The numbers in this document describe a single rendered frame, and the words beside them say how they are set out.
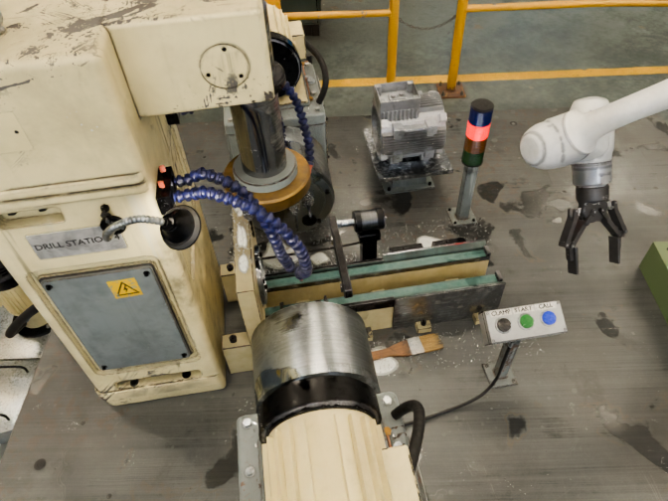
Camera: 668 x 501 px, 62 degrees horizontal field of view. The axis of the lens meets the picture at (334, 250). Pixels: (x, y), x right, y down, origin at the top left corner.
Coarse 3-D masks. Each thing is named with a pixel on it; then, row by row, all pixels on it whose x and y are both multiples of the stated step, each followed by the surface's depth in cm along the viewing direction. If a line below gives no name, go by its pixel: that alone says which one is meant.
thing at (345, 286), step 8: (336, 224) 144; (336, 232) 143; (336, 240) 141; (336, 248) 139; (336, 256) 139; (344, 256) 137; (344, 264) 135; (344, 272) 134; (344, 280) 132; (344, 288) 130; (344, 296) 132; (352, 296) 132
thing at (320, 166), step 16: (288, 128) 153; (288, 144) 146; (304, 144) 148; (320, 144) 156; (320, 160) 149; (320, 176) 144; (320, 192) 147; (288, 208) 149; (304, 208) 150; (320, 208) 151; (256, 224) 153; (288, 224) 154; (304, 224) 154
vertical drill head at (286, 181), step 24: (264, 0) 88; (240, 120) 99; (264, 120) 99; (240, 144) 104; (264, 144) 102; (240, 168) 110; (264, 168) 106; (288, 168) 110; (264, 192) 108; (288, 192) 108
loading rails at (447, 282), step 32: (384, 256) 150; (416, 256) 150; (448, 256) 150; (480, 256) 150; (288, 288) 147; (320, 288) 149; (352, 288) 151; (384, 288) 153; (416, 288) 144; (448, 288) 143; (480, 288) 141; (384, 320) 147; (416, 320) 148; (448, 320) 150
